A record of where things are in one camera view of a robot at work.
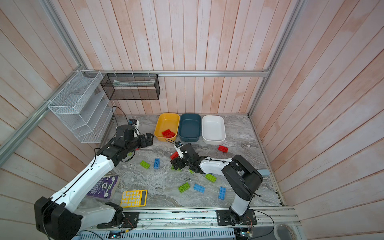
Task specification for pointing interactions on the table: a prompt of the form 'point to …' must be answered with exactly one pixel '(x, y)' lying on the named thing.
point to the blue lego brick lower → (199, 188)
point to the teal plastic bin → (190, 127)
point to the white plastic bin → (213, 131)
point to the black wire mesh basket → (131, 86)
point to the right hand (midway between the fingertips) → (177, 157)
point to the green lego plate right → (211, 177)
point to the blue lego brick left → (157, 162)
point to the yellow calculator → (134, 198)
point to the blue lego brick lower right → (222, 193)
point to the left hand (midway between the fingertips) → (147, 138)
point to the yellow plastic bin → (167, 127)
